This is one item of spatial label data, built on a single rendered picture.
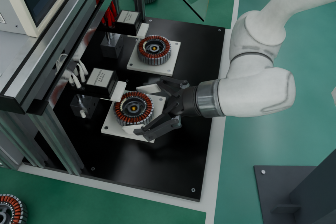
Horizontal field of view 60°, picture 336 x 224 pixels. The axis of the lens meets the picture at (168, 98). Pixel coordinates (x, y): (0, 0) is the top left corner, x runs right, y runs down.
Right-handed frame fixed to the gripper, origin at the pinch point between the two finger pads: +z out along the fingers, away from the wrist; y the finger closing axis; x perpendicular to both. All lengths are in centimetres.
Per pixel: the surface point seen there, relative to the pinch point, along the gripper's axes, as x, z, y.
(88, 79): 15.5, 3.9, -1.2
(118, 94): 8.5, -0.7, -1.5
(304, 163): -107, -30, 37
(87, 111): 6.4, 11.0, -3.8
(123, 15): 15.0, 2.9, 24.5
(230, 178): -89, 4, 20
